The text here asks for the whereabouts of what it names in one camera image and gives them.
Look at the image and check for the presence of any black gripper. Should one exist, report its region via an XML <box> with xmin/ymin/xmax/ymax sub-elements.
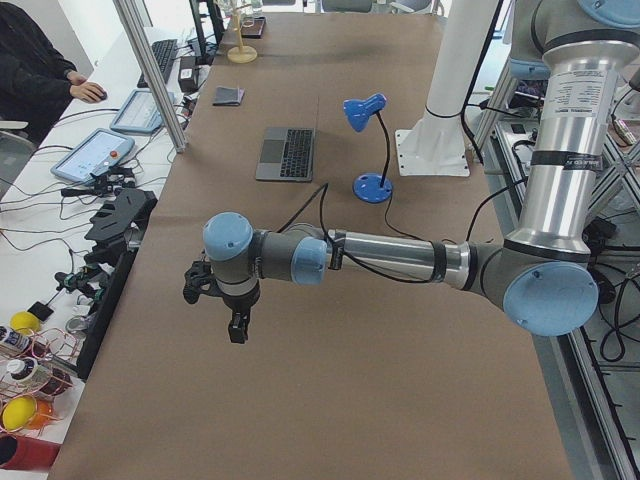
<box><xmin>216</xmin><ymin>278</ymin><xmax>260</xmax><ymax>344</ymax></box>

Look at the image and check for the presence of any silver laptop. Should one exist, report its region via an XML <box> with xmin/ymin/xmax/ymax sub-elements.
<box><xmin>255</xmin><ymin>127</ymin><xmax>316</xmax><ymax>183</ymax></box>

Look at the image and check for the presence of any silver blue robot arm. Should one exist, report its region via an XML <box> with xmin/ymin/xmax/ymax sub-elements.
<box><xmin>183</xmin><ymin>1</ymin><xmax>639</xmax><ymax>343</ymax></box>

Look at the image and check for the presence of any person's hand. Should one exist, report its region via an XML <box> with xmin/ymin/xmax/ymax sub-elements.
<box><xmin>66</xmin><ymin>71</ymin><xmax>105</xmax><ymax>103</ymax></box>

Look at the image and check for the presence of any blue desk lamp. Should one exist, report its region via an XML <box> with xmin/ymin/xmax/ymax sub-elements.
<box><xmin>343</xmin><ymin>93</ymin><xmax>393</xmax><ymax>204</ymax></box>

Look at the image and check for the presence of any small black square device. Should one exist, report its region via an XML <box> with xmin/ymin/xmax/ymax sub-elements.
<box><xmin>27</xmin><ymin>301</ymin><xmax>54</xmax><ymax>322</ymax></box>

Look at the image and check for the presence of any upper yellow ball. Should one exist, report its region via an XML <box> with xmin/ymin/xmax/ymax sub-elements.
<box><xmin>9</xmin><ymin>311</ymin><xmax>41</xmax><ymax>335</ymax></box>

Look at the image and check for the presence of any yellow ball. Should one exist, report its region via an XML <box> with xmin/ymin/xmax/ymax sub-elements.
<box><xmin>9</xmin><ymin>311</ymin><xmax>41</xmax><ymax>335</ymax></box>
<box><xmin>1</xmin><ymin>396</ymin><xmax>37</xmax><ymax>431</ymax></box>

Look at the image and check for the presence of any black white-cap bottle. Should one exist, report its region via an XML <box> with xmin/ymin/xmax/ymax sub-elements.
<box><xmin>6</xmin><ymin>358</ymin><xmax>38</xmax><ymax>385</ymax></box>

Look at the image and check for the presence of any near blue teach pendant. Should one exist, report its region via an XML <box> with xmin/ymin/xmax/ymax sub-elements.
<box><xmin>50</xmin><ymin>128</ymin><xmax>135</xmax><ymax>184</ymax></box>

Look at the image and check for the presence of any blue teach pendant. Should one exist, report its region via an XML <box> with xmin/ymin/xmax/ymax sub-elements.
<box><xmin>50</xmin><ymin>128</ymin><xmax>135</xmax><ymax>184</ymax></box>
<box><xmin>110</xmin><ymin>88</ymin><xmax>163</xmax><ymax>135</ymax></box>

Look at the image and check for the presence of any dark grey cloth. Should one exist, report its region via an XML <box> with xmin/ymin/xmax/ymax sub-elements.
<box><xmin>212</xmin><ymin>86</ymin><xmax>245</xmax><ymax>106</ymax></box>

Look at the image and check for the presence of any far blue teach pendant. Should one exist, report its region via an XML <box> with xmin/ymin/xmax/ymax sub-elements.
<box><xmin>110</xmin><ymin>88</ymin><xmax>163</xmax><ymax>135</ymax></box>

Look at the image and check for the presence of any lower yellow ball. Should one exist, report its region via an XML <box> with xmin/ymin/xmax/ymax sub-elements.
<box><xmin>1</xmin><ymin>396</ymin><xmax>37</xmax><ymax>431</ymax></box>

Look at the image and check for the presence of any red container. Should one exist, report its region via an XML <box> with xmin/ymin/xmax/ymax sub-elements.
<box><xmin>1</xmin><ymin>435</ymin><xmax>61</xmax><ymax>472</ymax></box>

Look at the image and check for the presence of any black power box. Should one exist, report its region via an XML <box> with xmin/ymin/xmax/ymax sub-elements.
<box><xmin>178</xmin><ymin>55</ymin><xmax>199</xmax><ymax>93</ymax></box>

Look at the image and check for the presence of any black keyboard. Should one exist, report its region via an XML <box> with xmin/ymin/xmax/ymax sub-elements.
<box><xmin>151</xmin><ymin>39</ymin><xmax>178</xmax><ymax>83</ymax></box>

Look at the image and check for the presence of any dark tray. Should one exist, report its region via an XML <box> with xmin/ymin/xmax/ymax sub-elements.
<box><xmin>241</xmin><ymin>17</ymin><xmax>266</xmax><ymax>39</ymax></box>

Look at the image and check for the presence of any person in black jacket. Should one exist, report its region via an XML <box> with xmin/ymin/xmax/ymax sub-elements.
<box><xmin>1</xmin><ymin>2</ymin><xmax>78</xmax><ymax>144</ymax></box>

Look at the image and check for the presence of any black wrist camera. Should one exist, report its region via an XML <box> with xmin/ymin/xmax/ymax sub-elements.
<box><xmin>182</xmin><ymin>260</ymin><xmax>221</xmax><ymax>305</ymax></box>

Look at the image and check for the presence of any black bracket stand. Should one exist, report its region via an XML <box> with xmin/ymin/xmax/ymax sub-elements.
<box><xmin>76</xmin><ymin>188</ymin><xmax>158</xmax><ymax>381</ymax></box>

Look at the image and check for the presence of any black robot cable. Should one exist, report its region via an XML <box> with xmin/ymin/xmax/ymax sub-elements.
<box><xmin>277</xmin><ymin>182</ymin><xmax>526</xmax><ymax>284</ymax></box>

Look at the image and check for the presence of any copper wire basket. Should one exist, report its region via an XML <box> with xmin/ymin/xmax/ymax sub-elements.
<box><xmin>1</xmin><ymin>326</ymin><xmax>77</xmax><ymax>434</ymax></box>

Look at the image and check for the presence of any white mounting post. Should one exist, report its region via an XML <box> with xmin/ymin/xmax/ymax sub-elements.
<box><xmin>395</xmin><ymin>0</ymin><xmax>503</xmax><ymax>177</ymax></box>

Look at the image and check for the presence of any aluminium frame post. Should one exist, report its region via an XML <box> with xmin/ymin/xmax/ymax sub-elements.
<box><xmin>113</xmin><ymin>0</ymin><xmax>187</xmax><ymax>154</ymax></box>

